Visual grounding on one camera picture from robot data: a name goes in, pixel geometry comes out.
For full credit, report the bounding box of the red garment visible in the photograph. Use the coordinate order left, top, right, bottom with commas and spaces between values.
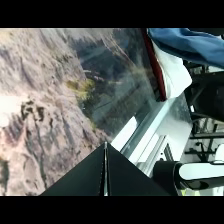
140, 28, 168, 102

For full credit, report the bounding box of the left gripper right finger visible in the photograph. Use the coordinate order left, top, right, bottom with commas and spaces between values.
106, 142, 172, 197

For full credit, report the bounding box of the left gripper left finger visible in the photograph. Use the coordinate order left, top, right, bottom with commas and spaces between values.
41, 142, 107, 197

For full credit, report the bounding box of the white garment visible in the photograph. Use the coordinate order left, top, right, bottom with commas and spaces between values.
151, 42, 193, 100

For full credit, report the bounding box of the silver frame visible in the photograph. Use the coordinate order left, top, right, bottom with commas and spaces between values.
110, 92, 194, 178

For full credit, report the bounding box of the blue garment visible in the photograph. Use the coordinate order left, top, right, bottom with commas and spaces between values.
147, 28, 224, 70

